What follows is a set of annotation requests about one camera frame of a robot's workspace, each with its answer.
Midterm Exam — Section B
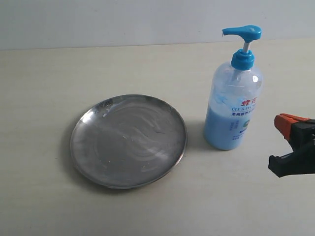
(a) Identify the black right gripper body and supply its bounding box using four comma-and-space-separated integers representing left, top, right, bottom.
268, 119, 315, 177

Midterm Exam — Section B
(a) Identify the blue pump lotion bottle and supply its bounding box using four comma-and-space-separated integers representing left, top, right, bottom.
203, 25, 263, 150

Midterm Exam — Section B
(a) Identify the round steel plate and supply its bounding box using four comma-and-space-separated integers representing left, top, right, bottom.
69, 94, 188, 189

